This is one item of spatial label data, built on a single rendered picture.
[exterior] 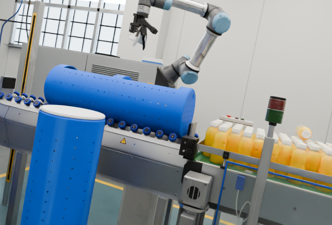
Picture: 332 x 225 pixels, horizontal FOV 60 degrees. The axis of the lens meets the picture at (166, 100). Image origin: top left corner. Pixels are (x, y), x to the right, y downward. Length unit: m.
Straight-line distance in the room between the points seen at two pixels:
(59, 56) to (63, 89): 2.27
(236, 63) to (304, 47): 0.93
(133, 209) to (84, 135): 1.14
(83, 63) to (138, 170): 2.41
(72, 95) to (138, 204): 0.96
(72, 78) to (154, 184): 0.77
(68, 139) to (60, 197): 0.24
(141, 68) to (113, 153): 1.91
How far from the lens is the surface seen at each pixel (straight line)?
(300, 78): 4.41
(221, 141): 1.40
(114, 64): 3.57
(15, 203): 2.20
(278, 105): 1.16
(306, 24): 4.54
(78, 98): 1.73
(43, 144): 1.27
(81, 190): 1.32
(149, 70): 3.36
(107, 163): 1.70
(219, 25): 1.86
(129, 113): 1.57
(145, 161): 1.57
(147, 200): 2.20
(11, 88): 2.27
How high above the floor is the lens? 1.22
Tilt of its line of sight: 3 degrees down
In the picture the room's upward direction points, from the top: 11 degrees clockwise
